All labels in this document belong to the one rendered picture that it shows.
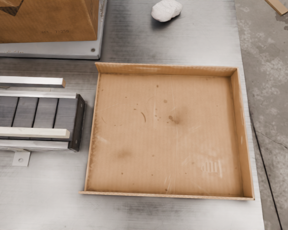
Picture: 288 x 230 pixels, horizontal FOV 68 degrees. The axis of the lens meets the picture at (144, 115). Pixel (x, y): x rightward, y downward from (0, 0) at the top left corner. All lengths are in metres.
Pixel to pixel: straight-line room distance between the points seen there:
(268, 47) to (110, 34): 1.38
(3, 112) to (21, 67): 0.14
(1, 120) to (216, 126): 0.41
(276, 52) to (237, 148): 1.38
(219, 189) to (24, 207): 0.36
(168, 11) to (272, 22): 1.45
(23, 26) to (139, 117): 0.30
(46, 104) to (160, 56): 0.27
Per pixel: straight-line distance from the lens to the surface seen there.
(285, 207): 1.47
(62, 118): 0.43
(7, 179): 0.50
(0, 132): 0.43
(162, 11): 0.56
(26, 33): 0.55
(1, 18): 0.54
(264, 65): 1.70
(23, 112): 0.46
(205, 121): 0.46
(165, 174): 0.43
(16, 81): 0.39
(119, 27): 0.58
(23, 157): 0.49
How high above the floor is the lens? 1.26
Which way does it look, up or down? 71 degrees down
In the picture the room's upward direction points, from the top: straight up
